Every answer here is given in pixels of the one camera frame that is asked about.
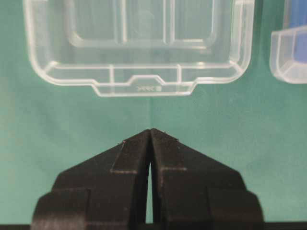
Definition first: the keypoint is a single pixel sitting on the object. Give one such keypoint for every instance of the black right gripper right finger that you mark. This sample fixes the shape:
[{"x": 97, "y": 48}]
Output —
[{"x": 192, "y": 191}]

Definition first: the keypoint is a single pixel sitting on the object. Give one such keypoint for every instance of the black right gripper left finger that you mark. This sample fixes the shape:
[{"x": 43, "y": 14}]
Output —
[{"x": 105, "y": 192}]

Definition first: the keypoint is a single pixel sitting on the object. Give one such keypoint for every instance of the blue cloth in box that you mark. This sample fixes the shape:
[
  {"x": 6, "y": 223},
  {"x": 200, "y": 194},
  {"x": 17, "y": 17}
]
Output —
[{"x": 298, "y": 18}]

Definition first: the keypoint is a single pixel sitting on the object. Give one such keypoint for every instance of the clear plastic storage box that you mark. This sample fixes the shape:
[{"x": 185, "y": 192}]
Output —
[{"x": 283, "y": 65}]

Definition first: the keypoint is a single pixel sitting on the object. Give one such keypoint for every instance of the clear plastic box lid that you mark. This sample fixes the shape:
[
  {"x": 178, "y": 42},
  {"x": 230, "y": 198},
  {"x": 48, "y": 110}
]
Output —
[{"x": 139, "y": 47}]

